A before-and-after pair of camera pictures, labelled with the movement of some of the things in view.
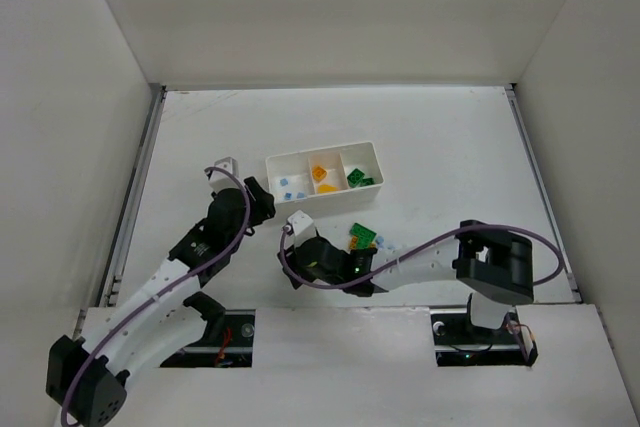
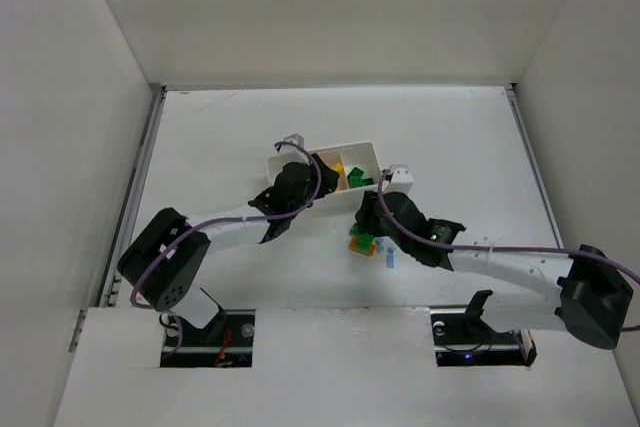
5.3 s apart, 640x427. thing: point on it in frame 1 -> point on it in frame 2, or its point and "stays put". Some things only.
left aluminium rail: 136,187 stays put
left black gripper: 261,198 -> 316,175
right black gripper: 307,252 -> 368,217
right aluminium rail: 512,91 stays put
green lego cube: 355,177 stays put
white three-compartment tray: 325,177 stays put
